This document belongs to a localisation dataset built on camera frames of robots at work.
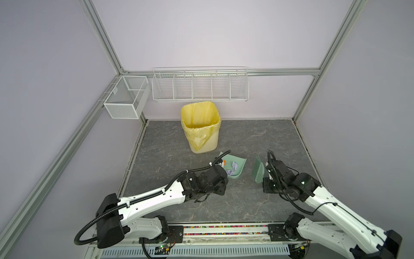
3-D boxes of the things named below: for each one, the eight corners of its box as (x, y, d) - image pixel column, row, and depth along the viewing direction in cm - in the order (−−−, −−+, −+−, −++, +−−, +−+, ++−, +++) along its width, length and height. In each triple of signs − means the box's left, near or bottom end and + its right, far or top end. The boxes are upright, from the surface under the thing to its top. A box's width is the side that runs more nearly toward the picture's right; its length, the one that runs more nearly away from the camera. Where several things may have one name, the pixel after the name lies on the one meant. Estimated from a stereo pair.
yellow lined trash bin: (184, 160, 102) (176, 133, 81) (188, 130, 118) (182, 101, 97) (219, 160, 101) (221, 133, 81) (219, 130, 118) (219, 101, 97)
